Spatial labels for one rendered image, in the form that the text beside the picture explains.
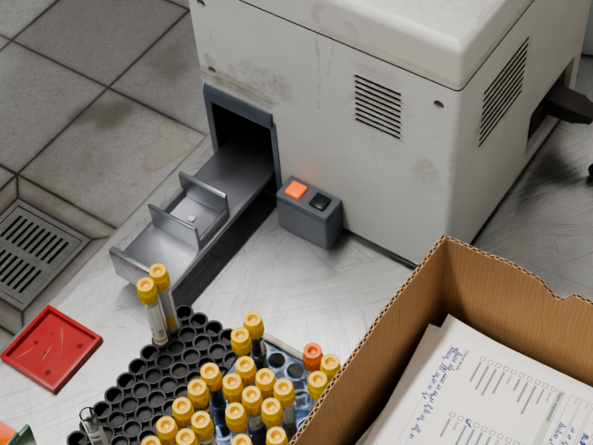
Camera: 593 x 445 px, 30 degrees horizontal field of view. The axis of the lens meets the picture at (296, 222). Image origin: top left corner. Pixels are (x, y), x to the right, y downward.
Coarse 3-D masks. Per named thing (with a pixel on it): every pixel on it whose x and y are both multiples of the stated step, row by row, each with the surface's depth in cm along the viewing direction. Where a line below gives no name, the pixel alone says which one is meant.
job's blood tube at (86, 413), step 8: (88, 408) 88; (80, 416) 87; (88, 416) 88; (96, 416) 88; (88, 424) 87; (96, 424) 88; (88, 432) 88; (96, 432) 88; (96, 440) 89; (104, 440) 90
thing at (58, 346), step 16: (48, 320) 105; (64, 320) 105; (32, 336) 104; (48, 336) 104; (64, 336) 104; (80, 336) 104; (96, 336) 103; (16, 352) 103; (32, 352) 103; (48, 352) 103; (64, 352) 103; (80, 352) 103; (16, 368) 102; (32, 368) 102; (48, 368) 102; (64, 368) 102; (48, 384) 100
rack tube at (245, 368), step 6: (240, 360) 88; (246, 360) 88; (252, 360) 88; (240, 366) 88; (246, 366) 88; (252, 366) 87; (240, 372) 87; (246, 372) 87; (252, 372) 88; (246, 378) 88; (252, 378) 88; (246, 384) 89; (252, 384) 89
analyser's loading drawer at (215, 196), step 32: (224, 160) 111; (256, 160) 111; (192, 192) 107; (224, 192) 105; (256, 192) 109; (160, 224) 106; (192, 224) 106; (224, 224) 106; (128, 256) 102; (160, 256) 104; (192, 256) 104
